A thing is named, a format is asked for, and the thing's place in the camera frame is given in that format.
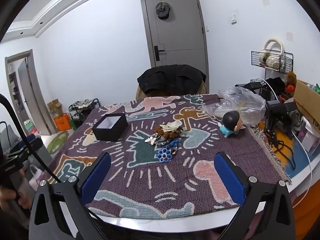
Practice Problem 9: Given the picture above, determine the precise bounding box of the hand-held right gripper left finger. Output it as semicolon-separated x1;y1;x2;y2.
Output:
29;152;112;240

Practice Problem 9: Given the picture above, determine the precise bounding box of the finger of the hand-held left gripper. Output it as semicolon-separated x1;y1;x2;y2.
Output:
7;137;43;159

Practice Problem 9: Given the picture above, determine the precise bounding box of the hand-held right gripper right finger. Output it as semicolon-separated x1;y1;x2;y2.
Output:
214;151;297;240

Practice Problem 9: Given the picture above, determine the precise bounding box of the black jewelry box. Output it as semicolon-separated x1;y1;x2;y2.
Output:
92;113;129;142

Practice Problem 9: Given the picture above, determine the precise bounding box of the silver jewelry piece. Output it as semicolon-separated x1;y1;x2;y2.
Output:
145;134;173;147

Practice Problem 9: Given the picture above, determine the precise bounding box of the pile of bracelets and jewelry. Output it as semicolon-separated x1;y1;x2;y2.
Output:
154;125;185;141

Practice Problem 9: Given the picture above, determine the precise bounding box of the person's left hand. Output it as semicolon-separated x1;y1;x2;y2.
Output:
0;187;32;210

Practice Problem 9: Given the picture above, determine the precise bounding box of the green round mat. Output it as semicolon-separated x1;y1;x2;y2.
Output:
47;130;69;155

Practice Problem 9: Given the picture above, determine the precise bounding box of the white tote bag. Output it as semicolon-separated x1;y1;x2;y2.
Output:
29;164;52;191

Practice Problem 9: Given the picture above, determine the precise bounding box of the orange paper bag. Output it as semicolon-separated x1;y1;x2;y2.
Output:
55;113;72;131

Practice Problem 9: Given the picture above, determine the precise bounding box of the small cardboard box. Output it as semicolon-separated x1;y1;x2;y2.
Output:
47;100;63;118

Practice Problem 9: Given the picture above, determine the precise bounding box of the grey side door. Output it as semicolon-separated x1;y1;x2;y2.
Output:
4;49;52;136

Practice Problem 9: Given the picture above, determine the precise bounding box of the black-haired doll figure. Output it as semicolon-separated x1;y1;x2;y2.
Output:
217;110;242;138

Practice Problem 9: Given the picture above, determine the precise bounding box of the black shoe rack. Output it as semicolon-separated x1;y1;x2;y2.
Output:
67;98;101;128

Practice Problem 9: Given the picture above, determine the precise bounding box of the purple printed blanket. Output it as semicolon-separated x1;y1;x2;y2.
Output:
46;94;292;219

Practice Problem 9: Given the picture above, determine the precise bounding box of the orange blue desk mat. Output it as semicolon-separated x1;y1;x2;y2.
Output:
257;120;314;179

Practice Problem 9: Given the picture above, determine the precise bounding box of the blue flower bead ornament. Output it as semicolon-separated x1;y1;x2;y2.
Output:
157;148;172;161

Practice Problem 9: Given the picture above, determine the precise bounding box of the clear plastic bag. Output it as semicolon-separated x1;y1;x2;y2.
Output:
201;86;267;127

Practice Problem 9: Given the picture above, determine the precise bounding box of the black stand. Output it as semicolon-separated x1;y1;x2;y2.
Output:
265;99;298;150

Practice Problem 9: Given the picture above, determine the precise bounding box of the tan chair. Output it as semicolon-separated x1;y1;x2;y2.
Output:
135;80;208;101

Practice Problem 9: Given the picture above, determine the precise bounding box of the large cardboard box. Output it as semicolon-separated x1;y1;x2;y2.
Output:
292;79;320;133

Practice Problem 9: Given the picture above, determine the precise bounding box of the brown teddy bear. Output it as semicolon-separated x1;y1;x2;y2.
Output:
285;71;298;93

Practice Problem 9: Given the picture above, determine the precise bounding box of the black jacket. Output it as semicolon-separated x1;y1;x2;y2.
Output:
137;64;207;98

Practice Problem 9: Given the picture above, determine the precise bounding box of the white handbag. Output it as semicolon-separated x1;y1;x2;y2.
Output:
259;39;286;72

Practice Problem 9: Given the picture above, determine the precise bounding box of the grey cap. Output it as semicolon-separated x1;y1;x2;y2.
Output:
155;2;171;19

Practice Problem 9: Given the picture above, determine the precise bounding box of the black cable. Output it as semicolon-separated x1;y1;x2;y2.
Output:
0;93;62;183

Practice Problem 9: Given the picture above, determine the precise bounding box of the blue bead string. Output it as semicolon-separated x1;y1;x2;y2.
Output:
170;140;181;156

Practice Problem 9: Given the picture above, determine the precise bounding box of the white cable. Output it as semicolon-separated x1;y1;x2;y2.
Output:
264;77;316;202

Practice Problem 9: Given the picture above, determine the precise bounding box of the black wire basket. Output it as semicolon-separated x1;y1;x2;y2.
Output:
251;51;293;75

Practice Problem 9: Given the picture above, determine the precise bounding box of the black door handle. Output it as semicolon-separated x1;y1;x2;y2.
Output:
153;45;166;61

